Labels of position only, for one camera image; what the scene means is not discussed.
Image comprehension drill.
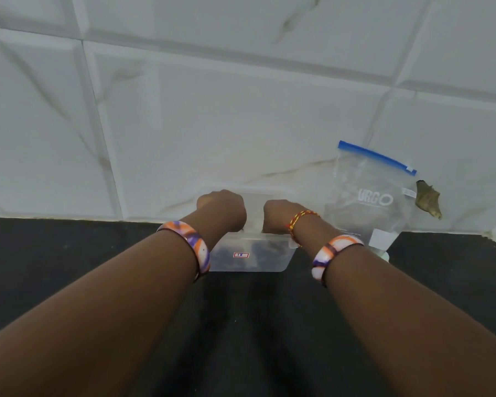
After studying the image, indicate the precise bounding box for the red yellow thread bracelet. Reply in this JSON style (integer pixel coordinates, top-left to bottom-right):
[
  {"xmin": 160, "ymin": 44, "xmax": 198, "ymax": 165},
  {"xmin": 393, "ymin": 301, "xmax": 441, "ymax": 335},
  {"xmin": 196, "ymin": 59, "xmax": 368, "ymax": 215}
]
[{"xmin": 287, "ymin": 210, "xmax": 321, "ymax": 248}]

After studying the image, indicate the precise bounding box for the person's left hand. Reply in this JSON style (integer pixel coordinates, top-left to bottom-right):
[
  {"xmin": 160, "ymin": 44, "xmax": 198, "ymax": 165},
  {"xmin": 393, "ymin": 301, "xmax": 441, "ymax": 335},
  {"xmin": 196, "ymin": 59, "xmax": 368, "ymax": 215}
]
[{"xmin": 196, "ymin": 189, "xmax": 247, "ymax": 235}]

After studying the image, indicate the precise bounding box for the person's right forearm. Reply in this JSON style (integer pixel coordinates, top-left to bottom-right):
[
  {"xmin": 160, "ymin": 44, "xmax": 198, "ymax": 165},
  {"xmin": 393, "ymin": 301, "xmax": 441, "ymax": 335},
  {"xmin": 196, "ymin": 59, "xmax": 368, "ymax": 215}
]
[{"xmin": 289, "ymin": 218, "xmax": 496, "ymax": 397}]

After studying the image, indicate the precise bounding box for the orange purple white bangle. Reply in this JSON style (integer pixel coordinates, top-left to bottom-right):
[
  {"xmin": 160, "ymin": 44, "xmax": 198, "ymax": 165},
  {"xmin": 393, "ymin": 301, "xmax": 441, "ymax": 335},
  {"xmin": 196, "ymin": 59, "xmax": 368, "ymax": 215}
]
[
  {"xmin": 311, "ymin": 234, "xmax": 364, "ymax": 288},
  {"xmin": 157, "ymin": 220, "xmax": 211, "ymax": 282}
]

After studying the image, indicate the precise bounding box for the red-lidded clear plastic container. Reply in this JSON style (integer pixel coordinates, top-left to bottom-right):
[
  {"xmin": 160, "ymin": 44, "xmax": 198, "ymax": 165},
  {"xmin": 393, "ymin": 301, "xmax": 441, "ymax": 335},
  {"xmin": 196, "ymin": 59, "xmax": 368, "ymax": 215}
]
[{"xmin": 198, "ymin": 187, "xmax": 300, "ymax": 273}]

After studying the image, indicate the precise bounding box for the person's right hand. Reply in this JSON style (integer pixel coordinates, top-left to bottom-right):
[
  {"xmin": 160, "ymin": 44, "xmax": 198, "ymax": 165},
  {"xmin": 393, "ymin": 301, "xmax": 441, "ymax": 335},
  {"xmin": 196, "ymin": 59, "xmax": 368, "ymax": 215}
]
[{"xmin": 262, "ymin": 199, "xmax": 308, "ymax": 236}]

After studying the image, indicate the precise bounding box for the large clear blue-zip bag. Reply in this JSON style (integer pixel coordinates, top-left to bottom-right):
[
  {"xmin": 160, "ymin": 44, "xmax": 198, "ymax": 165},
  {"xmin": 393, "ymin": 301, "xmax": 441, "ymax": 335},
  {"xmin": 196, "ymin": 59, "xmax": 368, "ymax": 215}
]
[{"xmin": 324, "ymin": 140, "xmax": 418, "ymax": 253}]

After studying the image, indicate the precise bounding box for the person's left forearm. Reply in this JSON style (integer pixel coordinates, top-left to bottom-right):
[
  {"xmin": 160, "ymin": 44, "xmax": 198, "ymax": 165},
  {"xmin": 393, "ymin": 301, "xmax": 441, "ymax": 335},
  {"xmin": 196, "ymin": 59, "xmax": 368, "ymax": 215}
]
[{"xmin": 0, "ymin": 210, "xmax": 240, "ymax": 397}]

